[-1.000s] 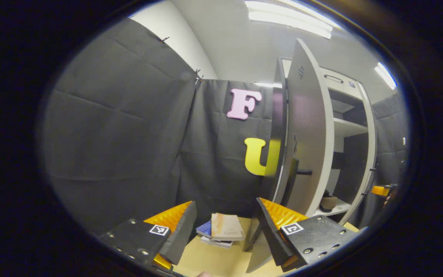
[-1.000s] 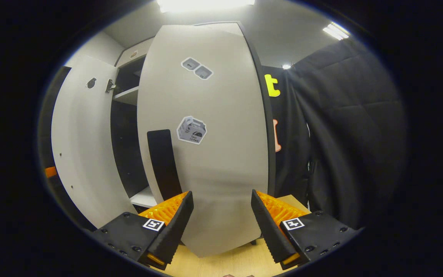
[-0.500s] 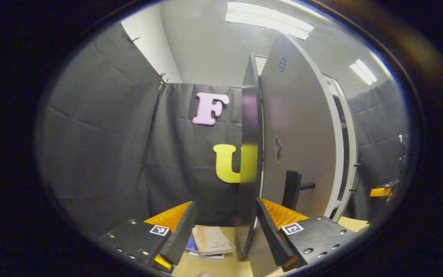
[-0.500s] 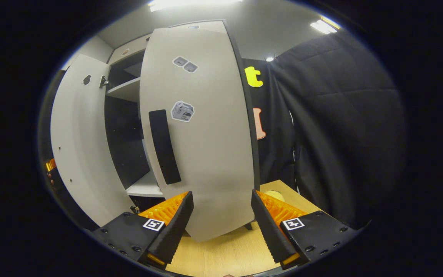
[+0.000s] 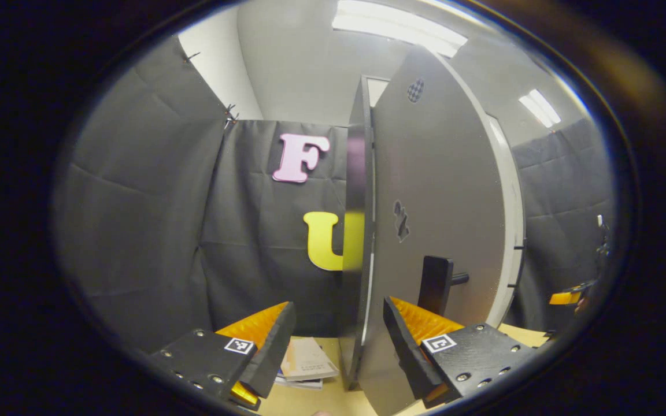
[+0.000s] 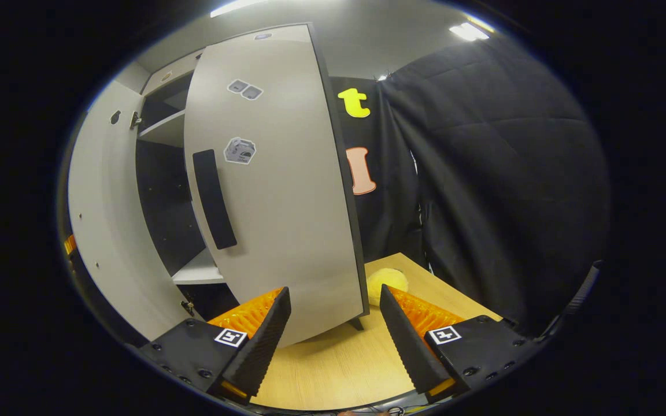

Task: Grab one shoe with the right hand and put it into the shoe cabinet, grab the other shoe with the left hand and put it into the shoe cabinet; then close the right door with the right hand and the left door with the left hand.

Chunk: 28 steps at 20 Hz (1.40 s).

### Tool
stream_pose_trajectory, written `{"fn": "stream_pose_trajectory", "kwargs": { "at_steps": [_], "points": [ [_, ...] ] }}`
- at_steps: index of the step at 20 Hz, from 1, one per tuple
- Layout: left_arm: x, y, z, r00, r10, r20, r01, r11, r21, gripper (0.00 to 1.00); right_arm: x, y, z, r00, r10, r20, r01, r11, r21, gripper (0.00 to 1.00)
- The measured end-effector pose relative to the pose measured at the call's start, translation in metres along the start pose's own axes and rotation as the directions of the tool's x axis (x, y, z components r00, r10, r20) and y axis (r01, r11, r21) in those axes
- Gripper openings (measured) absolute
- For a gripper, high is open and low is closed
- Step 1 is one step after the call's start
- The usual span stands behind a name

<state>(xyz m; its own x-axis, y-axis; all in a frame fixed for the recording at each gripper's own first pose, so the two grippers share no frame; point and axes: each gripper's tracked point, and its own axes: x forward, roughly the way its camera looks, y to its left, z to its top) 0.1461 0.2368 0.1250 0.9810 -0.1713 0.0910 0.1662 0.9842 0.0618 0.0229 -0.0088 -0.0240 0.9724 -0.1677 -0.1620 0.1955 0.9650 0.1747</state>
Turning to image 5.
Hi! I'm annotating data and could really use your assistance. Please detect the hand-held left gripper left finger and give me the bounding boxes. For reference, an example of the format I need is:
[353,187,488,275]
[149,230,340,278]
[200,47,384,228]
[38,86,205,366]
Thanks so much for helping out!
[148,300,298,412]

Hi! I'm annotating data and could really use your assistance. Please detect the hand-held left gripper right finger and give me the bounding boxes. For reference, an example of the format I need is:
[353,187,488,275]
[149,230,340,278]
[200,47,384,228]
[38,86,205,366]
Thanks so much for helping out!
[383,296,543,405]

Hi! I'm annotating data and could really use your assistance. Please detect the white shoe cabinet door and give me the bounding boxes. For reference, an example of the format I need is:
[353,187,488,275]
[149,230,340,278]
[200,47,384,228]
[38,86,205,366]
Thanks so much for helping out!
[356,46,510,416]
[483,113,527,327]

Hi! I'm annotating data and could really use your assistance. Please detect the white shoe cabinet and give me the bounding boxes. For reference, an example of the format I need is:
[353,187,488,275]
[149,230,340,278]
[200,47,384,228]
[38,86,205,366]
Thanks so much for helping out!
[339,74,391,391]

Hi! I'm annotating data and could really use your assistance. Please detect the stack of books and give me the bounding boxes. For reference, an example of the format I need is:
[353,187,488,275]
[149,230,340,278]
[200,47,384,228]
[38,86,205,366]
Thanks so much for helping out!
[275,337,339,389]

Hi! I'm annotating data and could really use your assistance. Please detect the black backdrop cloth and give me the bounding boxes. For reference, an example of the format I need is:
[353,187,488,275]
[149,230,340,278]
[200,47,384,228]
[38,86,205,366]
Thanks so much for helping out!
[200,118,362,339]
[506,118,617,333]
[53,38,230,353]

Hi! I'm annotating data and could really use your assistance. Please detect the black door handle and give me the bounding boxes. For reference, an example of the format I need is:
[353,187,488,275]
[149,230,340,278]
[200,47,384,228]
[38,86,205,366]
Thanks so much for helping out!
[418,255,471,317]

